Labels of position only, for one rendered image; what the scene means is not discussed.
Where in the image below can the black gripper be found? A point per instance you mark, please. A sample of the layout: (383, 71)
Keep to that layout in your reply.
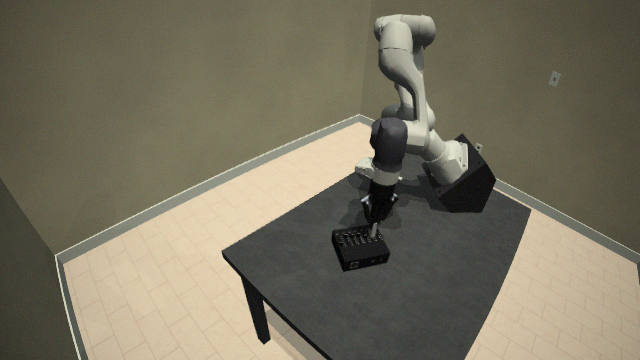
(385, 205)

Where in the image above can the dark grey lighting desk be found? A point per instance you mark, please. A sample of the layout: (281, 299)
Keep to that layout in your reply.
(359, 250)

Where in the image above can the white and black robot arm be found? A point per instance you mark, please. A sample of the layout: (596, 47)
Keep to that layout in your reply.
(396, 62)

